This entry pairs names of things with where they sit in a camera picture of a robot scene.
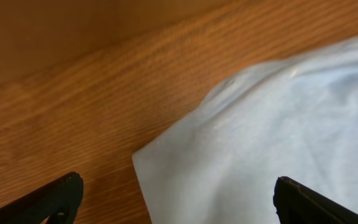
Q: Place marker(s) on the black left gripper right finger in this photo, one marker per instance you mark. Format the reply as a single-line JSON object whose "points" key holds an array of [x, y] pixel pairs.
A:
{"points": [[297, 204]]}

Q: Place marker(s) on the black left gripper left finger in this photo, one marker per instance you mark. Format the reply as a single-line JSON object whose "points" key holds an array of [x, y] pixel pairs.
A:
{"points": [[56, 202]]}

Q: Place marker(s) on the light blue printed t-shirt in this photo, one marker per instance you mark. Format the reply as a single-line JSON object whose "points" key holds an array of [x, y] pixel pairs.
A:
{"points": [[296, 117]]}

